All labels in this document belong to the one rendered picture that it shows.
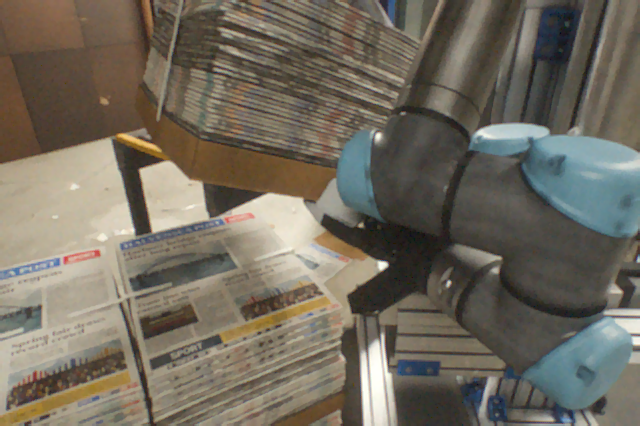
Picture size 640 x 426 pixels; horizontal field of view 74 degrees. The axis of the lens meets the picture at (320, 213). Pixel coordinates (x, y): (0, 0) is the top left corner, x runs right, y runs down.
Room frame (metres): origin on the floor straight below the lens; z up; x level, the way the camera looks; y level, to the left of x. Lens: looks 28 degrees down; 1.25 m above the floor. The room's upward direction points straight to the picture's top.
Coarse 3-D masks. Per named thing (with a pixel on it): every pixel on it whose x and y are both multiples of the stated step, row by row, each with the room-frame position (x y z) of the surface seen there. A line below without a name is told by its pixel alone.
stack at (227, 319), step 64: (64, 256) 0.63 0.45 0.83; (128, 256) 0.63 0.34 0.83; (192, 256) 0.64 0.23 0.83; (256, 256) 0.64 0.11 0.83; (0, 320) 0.47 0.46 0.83; (64, 320) 0.47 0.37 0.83; (128, 320) 0.51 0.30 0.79; (192, 320) 0.47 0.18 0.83; (256, 320) 0.47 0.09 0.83; (320, 320) 0.48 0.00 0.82; (0, 384) 0.36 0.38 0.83; (64, 384) 0.36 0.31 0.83; (128, 384) 0.36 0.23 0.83; (192, 384) 0.39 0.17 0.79; (256, 384) 0.43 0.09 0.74; (320, 384) 0.48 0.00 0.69
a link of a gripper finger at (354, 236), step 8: (328, 216) 0.45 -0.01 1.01; (328, 224) 0.44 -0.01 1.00; (336, 224) 0.43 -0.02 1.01; (344, 224) 0.43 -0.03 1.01; (336, 232) 0.42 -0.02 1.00; (344, 232) 0.42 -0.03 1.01; (352, 232) 0.41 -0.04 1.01; (360, 232) 0.42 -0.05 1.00; (344, 240) 0.41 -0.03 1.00; (352, 240) 0.41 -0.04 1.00; (360, 240) 0.41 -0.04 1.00; (360, 248) 0.40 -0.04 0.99; (368, 248) 0.41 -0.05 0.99
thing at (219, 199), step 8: (208, 184) 1.07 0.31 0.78; (208, 192) 1.07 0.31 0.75; (216, 192) 1.07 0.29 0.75; (224, 192) 1.09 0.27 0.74; (232, 192) 1.11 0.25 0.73; (240, 192) 1.13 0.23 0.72; (248, 192) 1.15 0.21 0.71; (256, 192) 1.18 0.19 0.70; (208, 200) 1.08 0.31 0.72; (216, 200) 1.06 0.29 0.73; (224, 200) 1.08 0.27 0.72; (232, 200) 1.10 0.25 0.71; (240, 200) 1.13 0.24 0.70; (248, 200) 1.15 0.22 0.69; (208, 208) 1.08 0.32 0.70; (216, 208) 1.06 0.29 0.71; (224, 208) 1.08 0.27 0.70; (232, 208) 1.10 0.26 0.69; (216, 216) 1.06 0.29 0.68
